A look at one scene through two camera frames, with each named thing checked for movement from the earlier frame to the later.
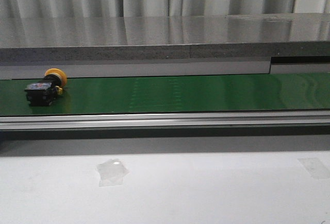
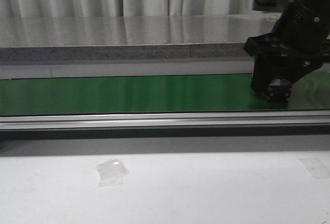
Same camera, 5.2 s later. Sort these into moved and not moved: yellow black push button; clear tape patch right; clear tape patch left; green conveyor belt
Moved: yellow black push button
Not moved: clear tape patch right; green conveyor belt; clear tape patch left
